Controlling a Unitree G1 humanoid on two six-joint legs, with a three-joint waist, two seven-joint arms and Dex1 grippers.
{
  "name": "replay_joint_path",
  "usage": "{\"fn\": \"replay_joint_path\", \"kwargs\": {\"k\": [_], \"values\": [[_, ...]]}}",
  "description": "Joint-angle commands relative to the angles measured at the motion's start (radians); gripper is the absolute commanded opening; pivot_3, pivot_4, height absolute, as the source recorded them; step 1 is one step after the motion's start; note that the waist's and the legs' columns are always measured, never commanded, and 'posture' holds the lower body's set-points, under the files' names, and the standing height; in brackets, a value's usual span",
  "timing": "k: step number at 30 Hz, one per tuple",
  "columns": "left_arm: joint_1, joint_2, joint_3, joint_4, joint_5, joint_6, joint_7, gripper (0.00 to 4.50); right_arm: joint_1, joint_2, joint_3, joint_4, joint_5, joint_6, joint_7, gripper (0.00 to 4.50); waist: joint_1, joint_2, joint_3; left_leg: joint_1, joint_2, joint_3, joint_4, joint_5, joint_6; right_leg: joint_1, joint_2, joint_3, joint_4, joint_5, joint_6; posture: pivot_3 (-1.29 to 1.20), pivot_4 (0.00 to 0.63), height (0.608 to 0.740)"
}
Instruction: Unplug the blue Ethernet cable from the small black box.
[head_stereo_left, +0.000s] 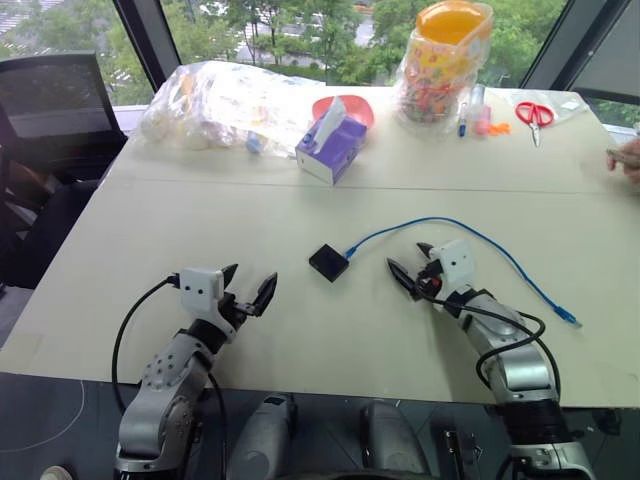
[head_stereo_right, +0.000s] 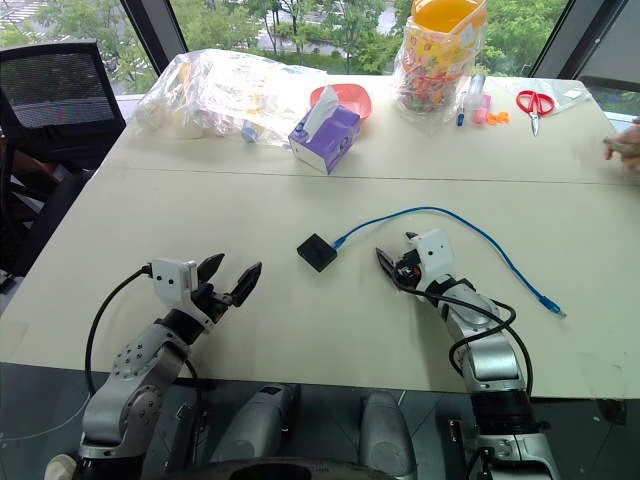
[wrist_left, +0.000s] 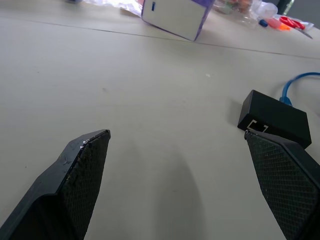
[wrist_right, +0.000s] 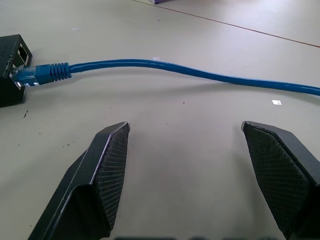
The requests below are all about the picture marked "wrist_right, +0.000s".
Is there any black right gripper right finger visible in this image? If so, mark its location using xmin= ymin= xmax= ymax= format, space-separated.
xmin=240 ymin=120 xmax=320 ymax=240

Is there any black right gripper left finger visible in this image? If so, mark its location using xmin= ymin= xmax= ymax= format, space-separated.
xmin=26 ymin=121 xmax=132 ymax=240

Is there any black network port box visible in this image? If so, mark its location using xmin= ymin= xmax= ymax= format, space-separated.
xmin=0 ymin=34 xmax=34 ymax=109

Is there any blue Ethernet cable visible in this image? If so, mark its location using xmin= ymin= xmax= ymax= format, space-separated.
xmin=9 ymin=58 xmax=320 ymax=97

